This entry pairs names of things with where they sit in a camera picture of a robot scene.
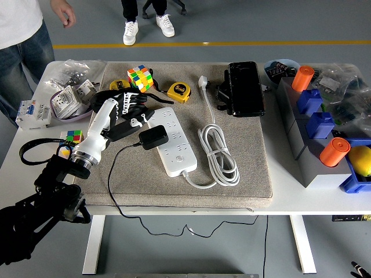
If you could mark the yellow tape measure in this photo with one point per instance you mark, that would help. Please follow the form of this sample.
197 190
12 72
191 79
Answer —
179 91

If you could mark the person's left hand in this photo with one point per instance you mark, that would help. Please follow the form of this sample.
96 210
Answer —
65 10

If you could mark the black table control panel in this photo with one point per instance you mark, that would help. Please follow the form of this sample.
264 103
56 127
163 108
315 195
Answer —
347 218

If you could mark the standing person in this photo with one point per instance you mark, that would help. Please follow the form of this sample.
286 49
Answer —
17 26

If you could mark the light blue bowl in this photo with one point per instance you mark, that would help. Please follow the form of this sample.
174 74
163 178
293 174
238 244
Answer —
271 81

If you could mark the white circuit breaker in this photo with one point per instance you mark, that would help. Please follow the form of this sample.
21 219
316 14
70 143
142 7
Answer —
32 116

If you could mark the grey holder block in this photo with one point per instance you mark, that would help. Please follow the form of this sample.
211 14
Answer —
285 95
316 176

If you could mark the small black part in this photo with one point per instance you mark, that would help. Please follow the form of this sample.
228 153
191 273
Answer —
339 134

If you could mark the small white socket plate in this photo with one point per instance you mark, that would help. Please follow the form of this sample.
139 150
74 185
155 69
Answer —
85 89

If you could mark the clear bag with white label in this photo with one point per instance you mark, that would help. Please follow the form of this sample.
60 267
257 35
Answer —
330 81

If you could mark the black component packets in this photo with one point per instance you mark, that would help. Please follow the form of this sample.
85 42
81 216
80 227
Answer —
279 71

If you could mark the black cloth pouch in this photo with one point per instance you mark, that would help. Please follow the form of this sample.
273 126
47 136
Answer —
97 101

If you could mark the large white socket plate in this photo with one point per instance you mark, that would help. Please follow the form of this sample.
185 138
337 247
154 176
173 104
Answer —
65 100

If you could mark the clear bag of dark parts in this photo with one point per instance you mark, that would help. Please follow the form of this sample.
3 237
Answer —
356 110

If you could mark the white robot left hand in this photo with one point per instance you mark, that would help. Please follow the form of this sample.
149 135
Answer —
97 130

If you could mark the white power strip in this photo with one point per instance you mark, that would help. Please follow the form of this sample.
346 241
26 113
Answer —
187 165

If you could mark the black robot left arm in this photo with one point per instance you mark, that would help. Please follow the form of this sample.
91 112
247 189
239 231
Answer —
17 228

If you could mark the glossy black case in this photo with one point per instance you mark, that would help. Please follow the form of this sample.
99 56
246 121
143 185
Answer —
246 89

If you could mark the clear bag of screws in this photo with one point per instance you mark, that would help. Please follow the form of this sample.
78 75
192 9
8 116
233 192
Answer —
62 76

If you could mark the seated person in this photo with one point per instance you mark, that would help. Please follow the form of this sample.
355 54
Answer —
130 32

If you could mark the yellow lemon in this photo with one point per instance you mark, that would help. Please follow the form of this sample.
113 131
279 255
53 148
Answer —
360 160

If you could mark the blue plastic block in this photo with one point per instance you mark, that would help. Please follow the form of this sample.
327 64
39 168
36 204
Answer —
308 101
319 126

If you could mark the blue plastic bin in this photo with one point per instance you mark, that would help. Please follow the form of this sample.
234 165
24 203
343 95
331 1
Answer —
352 185

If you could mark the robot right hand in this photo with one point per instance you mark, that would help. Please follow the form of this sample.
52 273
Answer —
362 272

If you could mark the black office chair base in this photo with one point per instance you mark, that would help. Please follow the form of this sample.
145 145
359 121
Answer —
181 7

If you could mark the grey-brown mat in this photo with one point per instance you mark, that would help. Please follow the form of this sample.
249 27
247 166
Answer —
139 179

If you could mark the orange cylinder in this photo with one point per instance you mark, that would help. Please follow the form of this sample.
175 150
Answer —
333 153
302 78

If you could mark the colourful puzzle cube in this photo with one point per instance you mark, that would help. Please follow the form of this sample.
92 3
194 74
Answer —
140 78
74 136

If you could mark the white table leg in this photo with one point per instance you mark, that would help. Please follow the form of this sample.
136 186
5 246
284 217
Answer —
92 246
303 246

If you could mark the round yellow black tape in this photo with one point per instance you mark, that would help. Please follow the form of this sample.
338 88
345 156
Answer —
117 85

